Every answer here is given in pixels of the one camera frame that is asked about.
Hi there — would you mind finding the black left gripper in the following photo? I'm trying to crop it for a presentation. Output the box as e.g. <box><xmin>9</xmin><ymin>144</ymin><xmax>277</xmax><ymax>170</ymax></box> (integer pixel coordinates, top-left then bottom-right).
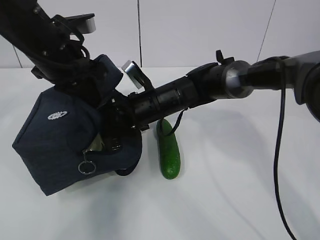
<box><xmin>54</xmin><ymin>58</ymin><xmax>113</xmax><ymax>108</ymax></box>

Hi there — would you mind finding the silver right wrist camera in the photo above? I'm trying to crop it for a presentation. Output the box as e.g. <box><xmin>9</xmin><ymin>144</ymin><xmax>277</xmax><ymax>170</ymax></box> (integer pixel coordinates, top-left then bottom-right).
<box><xmin>121</xmin><ymin>60</ymin><xmax>147</xmax><ymax>89</ymax></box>

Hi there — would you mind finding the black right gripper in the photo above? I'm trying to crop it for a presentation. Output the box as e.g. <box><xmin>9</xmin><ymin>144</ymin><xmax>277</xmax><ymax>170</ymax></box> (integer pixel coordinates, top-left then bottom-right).
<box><xmin>101</xmin><ymin>91</ymin><xmax>148</xmax><ymax>153</ymax></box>

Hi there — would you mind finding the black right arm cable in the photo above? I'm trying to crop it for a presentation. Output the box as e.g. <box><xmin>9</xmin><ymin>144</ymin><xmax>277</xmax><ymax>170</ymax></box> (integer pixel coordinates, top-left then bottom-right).
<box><xmin>273</xmin><ymin>56</ymin><xmax>298</xmax><ymax>240</ymax></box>

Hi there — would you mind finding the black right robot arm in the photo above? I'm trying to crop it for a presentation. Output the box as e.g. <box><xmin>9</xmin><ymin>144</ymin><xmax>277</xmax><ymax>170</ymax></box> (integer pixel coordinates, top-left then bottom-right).
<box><xmin>100</xmin><ymin>50</ymin><xmax>320</xmax><ymax>151</ymax></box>

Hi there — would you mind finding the dark navy fabric lunch bag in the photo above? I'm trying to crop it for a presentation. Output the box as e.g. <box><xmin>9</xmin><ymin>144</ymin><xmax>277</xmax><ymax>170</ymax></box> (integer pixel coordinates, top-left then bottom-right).
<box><xmin>11</xmin><ymin>54</ymin><xmax>143</xmax><ymax>197</ymax></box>

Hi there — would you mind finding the green cucumber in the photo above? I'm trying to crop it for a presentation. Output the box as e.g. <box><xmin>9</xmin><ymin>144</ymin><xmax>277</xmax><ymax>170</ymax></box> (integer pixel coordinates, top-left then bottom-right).
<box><xmin>156</xmin><ymin>118</ymin><xmax>181</xmax><ymax>180</ymax></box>

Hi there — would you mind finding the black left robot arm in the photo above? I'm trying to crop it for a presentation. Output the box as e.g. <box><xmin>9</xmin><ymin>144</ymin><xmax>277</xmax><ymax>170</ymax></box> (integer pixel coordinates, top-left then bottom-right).
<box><xmin>0</xmin><ymin>0</ymin><xmax>113</xmax><ymax>108</ymax></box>

